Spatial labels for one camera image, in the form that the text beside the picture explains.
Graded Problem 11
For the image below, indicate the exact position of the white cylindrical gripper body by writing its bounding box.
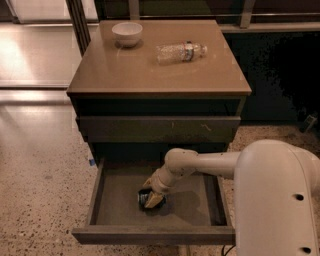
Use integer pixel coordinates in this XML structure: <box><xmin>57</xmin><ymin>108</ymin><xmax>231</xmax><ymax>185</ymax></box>
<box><xmin>151</xmin><ymin>170</ymin><xmax>173</xmax><ymax>194</ymax></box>

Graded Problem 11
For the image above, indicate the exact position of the dark blue pepsi can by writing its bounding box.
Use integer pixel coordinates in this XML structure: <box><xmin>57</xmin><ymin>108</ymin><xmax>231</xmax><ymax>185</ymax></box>
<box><xmin>138</xmin><ymin>189</ymin><xmax>166</xmax><ymax>210</ymax></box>

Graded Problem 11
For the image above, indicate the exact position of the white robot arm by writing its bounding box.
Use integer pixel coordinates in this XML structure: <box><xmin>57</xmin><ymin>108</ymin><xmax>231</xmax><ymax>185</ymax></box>
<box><xmin>143</xmin><ymin>140</ymin><xmax>320</xmax><ymax>256</ymax></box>

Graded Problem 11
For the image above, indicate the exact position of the open middle drawer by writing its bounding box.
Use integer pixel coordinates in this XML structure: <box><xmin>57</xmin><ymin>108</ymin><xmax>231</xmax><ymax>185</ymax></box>
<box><xmin>72</xmin><ymin>161</ymin><xmax>235</xmax><ymax>245</ymax></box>

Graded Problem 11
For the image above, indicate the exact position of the closed top drawer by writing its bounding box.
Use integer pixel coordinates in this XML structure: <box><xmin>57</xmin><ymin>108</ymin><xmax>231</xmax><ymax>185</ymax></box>
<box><xmin>77</xmin><ymin>116</ymin><xmax>240</xmax><ymax>144</ymax></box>

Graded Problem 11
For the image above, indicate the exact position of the brown drawer cabinet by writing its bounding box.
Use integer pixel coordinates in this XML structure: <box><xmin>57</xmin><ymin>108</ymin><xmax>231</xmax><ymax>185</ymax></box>
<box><xmin>67</xmin><ymin>20</ymin><xmax>251</xmax><ymax>163</ymax></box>

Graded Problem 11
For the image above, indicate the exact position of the blue tape piece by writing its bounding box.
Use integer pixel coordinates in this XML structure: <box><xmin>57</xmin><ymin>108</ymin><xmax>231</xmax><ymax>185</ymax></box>
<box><xmin>89</xmin><ymin>159</ymin><xmax>96</xmax><ymax>166</ymax></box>

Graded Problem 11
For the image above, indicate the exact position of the clear plastic water bottle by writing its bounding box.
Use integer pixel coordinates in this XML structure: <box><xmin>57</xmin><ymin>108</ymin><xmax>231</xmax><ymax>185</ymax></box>
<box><xmin>156</xmin><ymin>41</ymin><xmax>208</xmax><ymax>65</ymax></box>

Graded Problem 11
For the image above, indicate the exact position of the white ceramic bowl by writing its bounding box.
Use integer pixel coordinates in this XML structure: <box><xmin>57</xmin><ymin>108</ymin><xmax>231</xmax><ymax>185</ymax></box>
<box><xmin>112</xmin><ymin>22</ymin><xmax>143</xmax><ymax>47</ymax></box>

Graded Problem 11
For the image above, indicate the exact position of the black cable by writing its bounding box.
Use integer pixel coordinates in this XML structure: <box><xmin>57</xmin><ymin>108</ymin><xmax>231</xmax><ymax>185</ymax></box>
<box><xmin>221</xmin><ymin>245</ymin><xmax>236</xmax><ymax>256</ymax></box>

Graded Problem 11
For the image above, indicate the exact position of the dark metal post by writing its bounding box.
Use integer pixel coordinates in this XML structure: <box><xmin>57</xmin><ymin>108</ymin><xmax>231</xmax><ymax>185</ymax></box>
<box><xmin>65</xmin><ymin>0</ymin><xmax>91</xmax><ymax>56</ymax></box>

